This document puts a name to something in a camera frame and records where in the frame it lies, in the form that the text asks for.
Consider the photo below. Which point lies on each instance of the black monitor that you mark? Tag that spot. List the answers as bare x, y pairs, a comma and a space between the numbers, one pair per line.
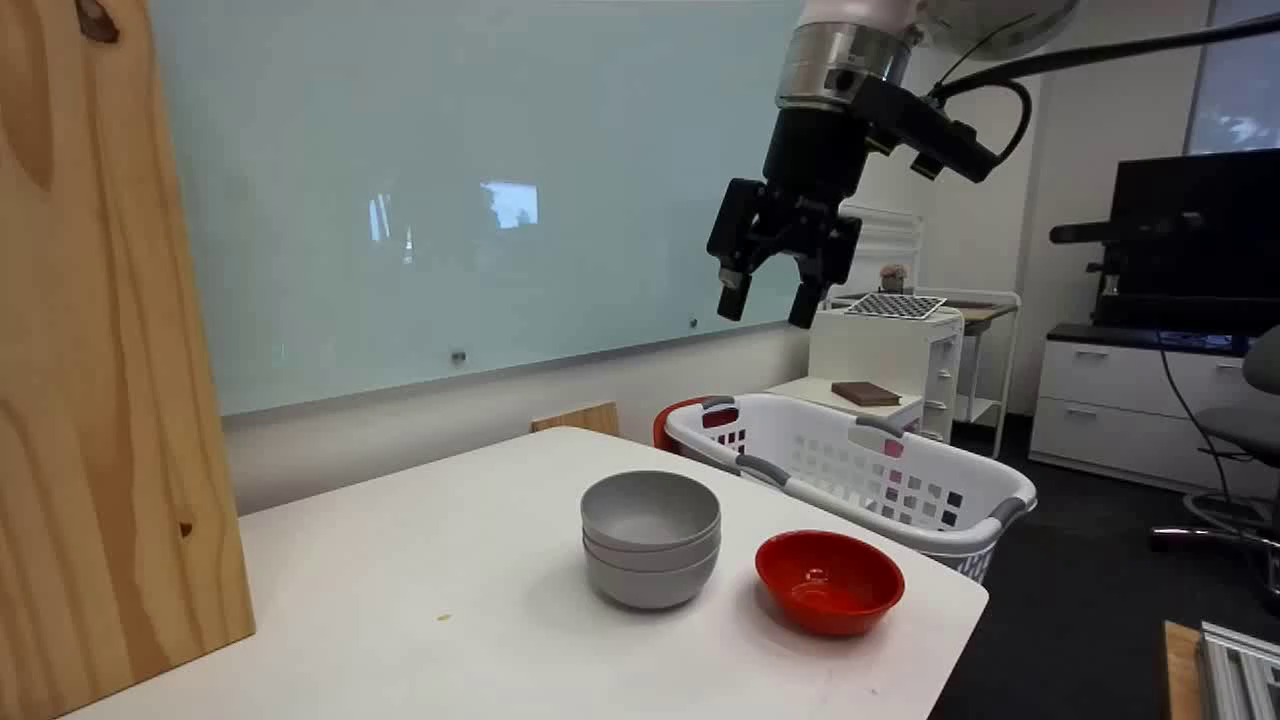
1200, 265

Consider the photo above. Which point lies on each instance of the white laundry basket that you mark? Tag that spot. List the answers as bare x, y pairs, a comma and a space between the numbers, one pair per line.
854, 465

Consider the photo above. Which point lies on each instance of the white shelf cart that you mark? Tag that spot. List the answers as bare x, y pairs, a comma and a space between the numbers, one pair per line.
883, 354

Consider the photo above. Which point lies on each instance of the black camera on mount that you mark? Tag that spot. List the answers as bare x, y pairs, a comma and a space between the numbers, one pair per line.
1074, 231

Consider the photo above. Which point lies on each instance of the white side table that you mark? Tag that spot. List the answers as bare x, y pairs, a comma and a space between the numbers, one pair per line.
986, 311

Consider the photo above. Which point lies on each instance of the window pane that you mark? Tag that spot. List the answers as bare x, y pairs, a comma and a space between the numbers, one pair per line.
1243, 95

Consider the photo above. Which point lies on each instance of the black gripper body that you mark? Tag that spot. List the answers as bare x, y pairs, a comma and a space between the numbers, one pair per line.
800, 203

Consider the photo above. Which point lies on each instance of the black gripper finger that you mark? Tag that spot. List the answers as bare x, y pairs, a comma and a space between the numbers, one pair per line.
732, 295
806, 300

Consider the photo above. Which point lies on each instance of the brown flat object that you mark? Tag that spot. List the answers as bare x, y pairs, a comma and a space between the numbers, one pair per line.
864, 392

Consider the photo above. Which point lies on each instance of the plywood board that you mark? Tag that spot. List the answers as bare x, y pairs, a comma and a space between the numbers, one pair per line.
105, 401

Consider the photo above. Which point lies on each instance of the glass whiteboard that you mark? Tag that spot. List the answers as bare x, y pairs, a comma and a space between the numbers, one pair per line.
401, 132

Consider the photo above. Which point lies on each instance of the brown cardboard piece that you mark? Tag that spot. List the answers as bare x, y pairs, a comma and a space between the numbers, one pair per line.
579, 423

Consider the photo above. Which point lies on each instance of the red round object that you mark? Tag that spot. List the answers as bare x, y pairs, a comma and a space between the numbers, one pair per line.
663, 427

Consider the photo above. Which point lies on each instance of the grey office chair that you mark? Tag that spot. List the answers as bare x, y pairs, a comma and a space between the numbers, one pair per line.
1261, 361

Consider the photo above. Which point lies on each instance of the aluminium rail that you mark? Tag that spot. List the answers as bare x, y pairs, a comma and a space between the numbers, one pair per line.
1243, 672

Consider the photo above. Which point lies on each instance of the small grey object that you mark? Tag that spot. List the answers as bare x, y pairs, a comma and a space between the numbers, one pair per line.
892, 279

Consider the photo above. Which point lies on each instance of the checkerboard calibration sheet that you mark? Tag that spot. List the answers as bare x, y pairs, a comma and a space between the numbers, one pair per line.
896, 307

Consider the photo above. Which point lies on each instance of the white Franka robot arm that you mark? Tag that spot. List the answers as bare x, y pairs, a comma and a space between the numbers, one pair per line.
854, 54

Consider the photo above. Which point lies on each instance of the white drawer cabinet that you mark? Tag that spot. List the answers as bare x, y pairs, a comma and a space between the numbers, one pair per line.
1106, 401

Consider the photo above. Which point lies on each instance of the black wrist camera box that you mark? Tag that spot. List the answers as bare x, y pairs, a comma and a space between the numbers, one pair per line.
934, 131

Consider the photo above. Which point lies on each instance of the red bowl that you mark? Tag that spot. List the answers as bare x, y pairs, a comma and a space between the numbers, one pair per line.
824, 585

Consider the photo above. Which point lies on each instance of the wooden plank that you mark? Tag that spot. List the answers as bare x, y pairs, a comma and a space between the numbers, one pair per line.
1182, 672

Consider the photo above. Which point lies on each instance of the white slatted wall panel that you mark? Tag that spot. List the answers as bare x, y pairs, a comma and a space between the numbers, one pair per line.
892, 242

